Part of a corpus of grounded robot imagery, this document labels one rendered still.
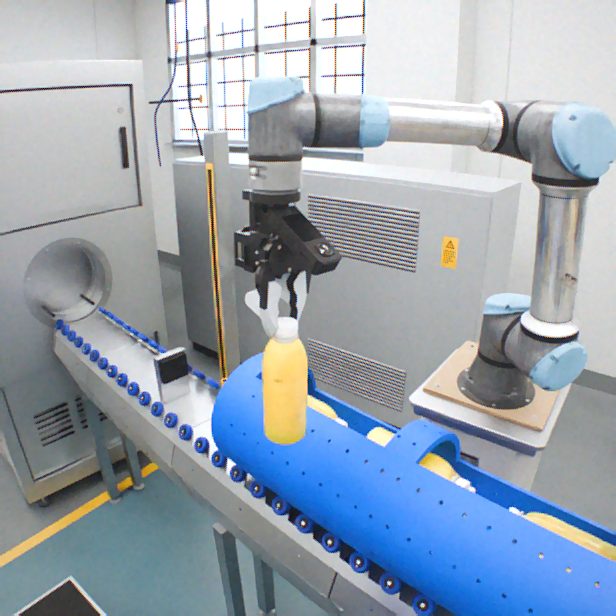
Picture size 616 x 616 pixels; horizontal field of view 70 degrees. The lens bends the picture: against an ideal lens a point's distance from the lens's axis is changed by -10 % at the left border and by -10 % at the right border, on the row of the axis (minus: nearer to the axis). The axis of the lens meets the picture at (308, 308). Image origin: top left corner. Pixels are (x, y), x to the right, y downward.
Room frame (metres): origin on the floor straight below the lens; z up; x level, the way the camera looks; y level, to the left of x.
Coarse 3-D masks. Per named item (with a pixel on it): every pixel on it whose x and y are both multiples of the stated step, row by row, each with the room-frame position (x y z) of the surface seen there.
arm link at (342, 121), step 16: (320, 96) 0.67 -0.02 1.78; (336, 96) 0.68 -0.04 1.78; (352, 96) 0.69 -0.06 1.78; (368, 96) 0.70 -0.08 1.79; (320, 112) 0.66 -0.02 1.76; (336, 112) 0.66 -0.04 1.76; (352, 112) 0.67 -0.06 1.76; (368, 112) 0.67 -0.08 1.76; (384, 112) 0.68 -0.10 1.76; (320, 128) 0.66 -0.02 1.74; (336, 128) 0.66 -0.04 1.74; (352, 128) 0.67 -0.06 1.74; (368, 128) 0.67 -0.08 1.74; (384, 128) 0.68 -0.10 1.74; (320, 144) 0.67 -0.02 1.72; (336, 144) 0.68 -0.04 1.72; (352, 144) 0.68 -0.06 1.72; (368, 144) 0.69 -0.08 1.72
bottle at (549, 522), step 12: (528, 516) 0.56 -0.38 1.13; (540, 516) 0.55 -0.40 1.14; (552, 516) 0.56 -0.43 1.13; (552, 528) 0.52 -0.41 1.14; (564, 528) 0.52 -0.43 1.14; (576, 528) 0.52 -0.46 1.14; (576, 540) 0.49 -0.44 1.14; (588, 540) 0.49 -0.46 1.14; (600, 540) 0.49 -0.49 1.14; (600, 552) 0.46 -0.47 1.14; (612, 552) 0.46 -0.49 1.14
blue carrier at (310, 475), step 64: (256, 384) 0.88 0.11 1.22; (256, 448) 0.77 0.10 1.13; (320, 448) 0.70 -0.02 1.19; (384, 448) 0.66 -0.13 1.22; (448, 448) 0.75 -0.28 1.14; (320, 512) 0.64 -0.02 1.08; (384, 512) 0.57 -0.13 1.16; (448, 512) 0.52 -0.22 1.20; (512, 512) 0.49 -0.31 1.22; (448, 576) 0.46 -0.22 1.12; (512, 576) 0.42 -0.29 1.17; (576, 576) 0.38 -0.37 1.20
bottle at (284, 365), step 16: (272, 352) 0.64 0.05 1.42; (288, 352) 0.64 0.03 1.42; (304, 352) 0.66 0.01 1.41; (272, 368) 0.63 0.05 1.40; (288, 368) 0.63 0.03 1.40; (304, 368) 0.65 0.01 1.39; (272, 384) 0.63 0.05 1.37; (288, 384) 0.63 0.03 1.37; (304, 384) 0.65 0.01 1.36; (272, 400) 0.63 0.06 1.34; (288, 400) 0.63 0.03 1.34; (304, 400) 0.65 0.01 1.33; (272, 416) 0.63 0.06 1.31; (288, 416) 0.63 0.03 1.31; (304, 416) 0.65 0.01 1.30; (272, 432) 0.64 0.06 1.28; (288, 432) 0.63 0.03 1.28; (304, 432) 0.65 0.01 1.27
